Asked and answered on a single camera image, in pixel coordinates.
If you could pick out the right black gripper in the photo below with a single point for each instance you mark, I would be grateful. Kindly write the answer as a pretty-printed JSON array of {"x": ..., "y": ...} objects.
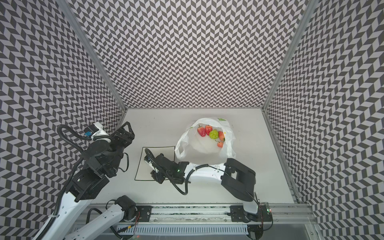
[{"x": 159, "y": 166}]

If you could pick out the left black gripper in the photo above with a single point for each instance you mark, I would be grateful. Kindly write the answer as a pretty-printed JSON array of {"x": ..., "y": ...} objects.
[{"x": 130, "y": 136}]

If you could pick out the white plastic bag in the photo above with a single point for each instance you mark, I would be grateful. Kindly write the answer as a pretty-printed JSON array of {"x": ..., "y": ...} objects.
[{"x": 194, "y": 148}]

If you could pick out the red strawberry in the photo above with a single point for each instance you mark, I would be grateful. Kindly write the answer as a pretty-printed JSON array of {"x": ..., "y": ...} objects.
[
  {"x": 201, "y": 131},
  {"x": 208, "y": 129}
]

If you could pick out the green bumpy fruit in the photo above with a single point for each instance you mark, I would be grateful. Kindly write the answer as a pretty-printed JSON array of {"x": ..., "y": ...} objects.
[{"x": 214, "y": 134}]

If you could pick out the red orange fruit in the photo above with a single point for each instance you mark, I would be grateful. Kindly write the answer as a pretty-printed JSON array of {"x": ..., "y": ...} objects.
[{"x": 221, "y": 136}]

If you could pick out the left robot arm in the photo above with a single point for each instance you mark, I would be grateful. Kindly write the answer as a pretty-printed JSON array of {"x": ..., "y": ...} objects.
[{"x": 79, "y": 190}]

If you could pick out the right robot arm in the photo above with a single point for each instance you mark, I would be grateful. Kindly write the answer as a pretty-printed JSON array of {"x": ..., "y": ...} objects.
[{"x": 238, "y": 179}]

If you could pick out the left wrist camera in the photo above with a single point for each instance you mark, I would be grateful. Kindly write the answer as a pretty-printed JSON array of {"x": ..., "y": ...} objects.
[{"x": 96, "y": 132}]

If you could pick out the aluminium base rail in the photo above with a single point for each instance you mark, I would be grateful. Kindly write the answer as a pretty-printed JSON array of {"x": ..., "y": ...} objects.
[{"x": 224, "y": 214}]

